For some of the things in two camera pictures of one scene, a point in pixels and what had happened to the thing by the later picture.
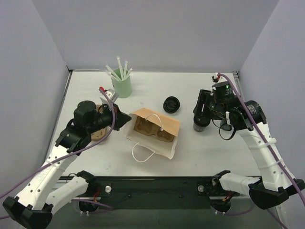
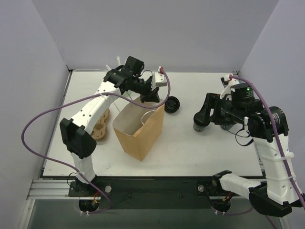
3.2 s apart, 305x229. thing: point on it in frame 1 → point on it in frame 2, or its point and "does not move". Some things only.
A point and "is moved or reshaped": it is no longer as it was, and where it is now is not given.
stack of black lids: (171, 104) does not move
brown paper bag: (155, 131) is moved or reshaped
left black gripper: (116, 117) → (147, 90)
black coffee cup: (224, 125) does not move
